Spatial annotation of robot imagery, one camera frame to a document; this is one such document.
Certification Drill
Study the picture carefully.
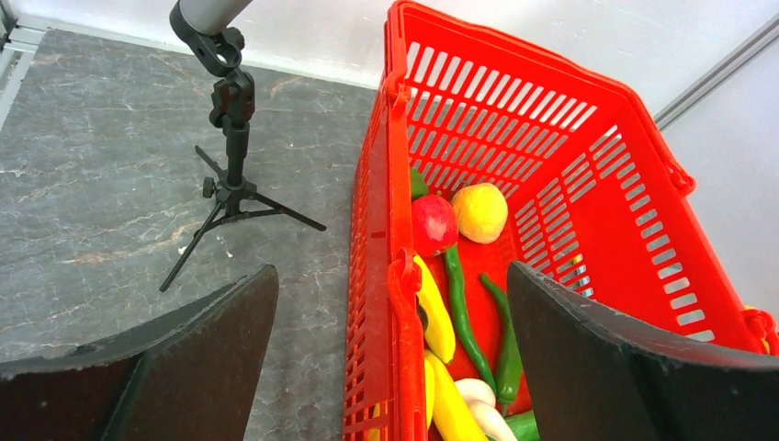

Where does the yellow orange peach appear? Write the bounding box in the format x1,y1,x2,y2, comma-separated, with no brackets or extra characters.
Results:
451,182,508,244

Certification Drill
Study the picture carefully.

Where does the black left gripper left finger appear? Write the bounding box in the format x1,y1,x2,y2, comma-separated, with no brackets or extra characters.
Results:
1,265,279,440

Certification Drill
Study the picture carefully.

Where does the white mushroom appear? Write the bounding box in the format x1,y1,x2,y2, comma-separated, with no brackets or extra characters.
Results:
455,379,518,441

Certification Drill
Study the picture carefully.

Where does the long green chili pepper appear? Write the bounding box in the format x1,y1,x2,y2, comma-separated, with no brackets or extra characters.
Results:
443,244,496,392

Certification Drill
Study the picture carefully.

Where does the yellow banana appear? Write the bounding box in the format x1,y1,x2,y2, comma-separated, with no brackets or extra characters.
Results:
413,255,457,365

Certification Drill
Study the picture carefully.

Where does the red plastic basket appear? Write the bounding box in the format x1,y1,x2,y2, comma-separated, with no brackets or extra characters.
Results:
343,1,778,440

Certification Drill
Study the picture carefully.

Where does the yellow squash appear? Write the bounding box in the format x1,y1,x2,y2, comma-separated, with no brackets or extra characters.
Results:
423,358,435,428
424,350,487,441

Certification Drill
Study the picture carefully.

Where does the short green chili pepper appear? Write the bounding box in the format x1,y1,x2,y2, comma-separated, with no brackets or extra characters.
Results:
480,273,524,412

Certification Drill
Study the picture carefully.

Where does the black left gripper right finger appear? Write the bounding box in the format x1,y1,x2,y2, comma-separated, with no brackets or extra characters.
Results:
507,262,778,440

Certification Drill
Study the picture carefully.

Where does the green cucumber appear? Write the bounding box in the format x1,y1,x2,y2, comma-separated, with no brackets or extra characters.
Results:
504,410,540,441

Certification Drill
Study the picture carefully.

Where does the red apple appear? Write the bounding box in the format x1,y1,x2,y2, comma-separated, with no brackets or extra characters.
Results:
411,195,459,257

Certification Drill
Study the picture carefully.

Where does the green bell pepper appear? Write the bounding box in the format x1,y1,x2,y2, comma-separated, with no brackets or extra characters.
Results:
410,167,430,200

